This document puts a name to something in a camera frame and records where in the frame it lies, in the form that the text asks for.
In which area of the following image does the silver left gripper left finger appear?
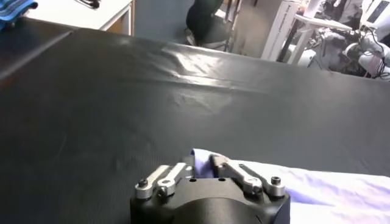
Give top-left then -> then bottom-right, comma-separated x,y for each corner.
135,162 -> 196,200

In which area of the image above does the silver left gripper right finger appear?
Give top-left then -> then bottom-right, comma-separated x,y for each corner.
210,153 -> 286,198

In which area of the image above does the lavender t-shirt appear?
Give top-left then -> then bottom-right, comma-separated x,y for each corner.
190,148 -> 390,224

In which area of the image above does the black table cover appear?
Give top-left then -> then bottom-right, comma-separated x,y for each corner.
0,16 -> 390,224

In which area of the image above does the tall white carton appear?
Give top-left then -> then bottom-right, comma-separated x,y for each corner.
233,0 -> 301,61

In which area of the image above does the white standing desk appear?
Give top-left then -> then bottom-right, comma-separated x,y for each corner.
286,13 -> 354,66

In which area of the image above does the crouching person in black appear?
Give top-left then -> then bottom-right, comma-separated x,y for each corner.
185,0 -> 237,51

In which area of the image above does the white table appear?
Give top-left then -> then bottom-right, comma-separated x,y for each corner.
26,0 -> 135,37

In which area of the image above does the white humanoid robot with base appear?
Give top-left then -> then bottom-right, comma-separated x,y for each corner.
307,0 -> 390,82

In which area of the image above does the blue striped garment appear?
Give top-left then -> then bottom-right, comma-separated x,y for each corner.
0,0 -> 39,30

